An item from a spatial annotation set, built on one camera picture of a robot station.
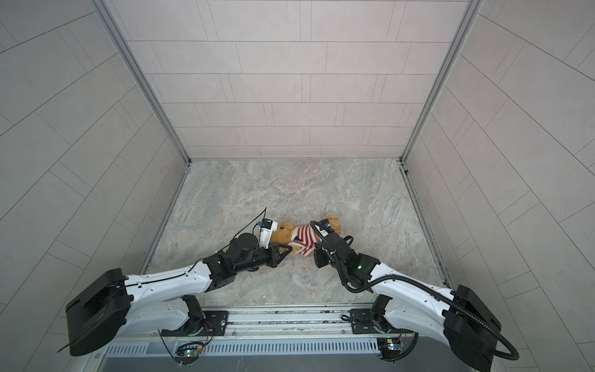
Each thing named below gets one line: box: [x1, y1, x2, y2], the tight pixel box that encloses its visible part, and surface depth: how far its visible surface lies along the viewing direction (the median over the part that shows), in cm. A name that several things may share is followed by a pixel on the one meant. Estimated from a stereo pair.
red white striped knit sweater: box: [287, 223, 317, 257], surface depth 81 cm
